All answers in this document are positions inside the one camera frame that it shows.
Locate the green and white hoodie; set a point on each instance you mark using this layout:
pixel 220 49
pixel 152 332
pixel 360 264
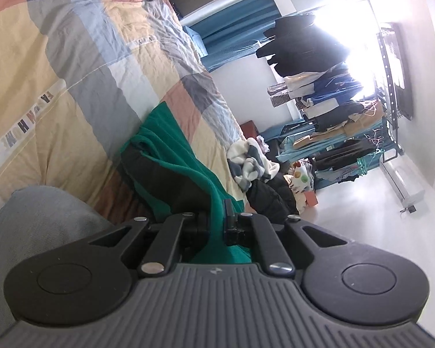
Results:
pixel 170 179

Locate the white and grey fleece garment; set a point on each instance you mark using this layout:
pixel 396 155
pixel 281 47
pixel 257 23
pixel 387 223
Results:
pixel 248 163

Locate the polka dot bag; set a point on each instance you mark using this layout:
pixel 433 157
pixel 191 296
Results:
pixel 300 180

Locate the white floor heater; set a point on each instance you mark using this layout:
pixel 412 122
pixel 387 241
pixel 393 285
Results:
pixel 404 182

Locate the blue window curtain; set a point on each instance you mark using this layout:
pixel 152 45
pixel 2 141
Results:
pixel 234 32

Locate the patchwork plaid bed quilt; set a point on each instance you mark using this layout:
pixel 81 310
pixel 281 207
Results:
pixel 78 77

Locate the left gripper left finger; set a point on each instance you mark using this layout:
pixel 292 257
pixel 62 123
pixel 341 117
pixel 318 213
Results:
pixel 149 248

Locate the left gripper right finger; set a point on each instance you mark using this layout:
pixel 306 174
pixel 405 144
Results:
pixel 279 249

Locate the black padded jacket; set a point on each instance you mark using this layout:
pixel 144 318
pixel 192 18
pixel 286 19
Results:
pixel 273 199

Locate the pink box on floor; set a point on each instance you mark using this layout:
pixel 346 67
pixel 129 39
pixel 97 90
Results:
pixel 311 198

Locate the black metal clothes rack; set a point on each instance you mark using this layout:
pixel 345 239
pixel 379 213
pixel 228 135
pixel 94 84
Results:
pixel 396 93

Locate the hanging clothes on rack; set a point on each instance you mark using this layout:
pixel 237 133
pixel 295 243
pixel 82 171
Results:
pixel 338 133

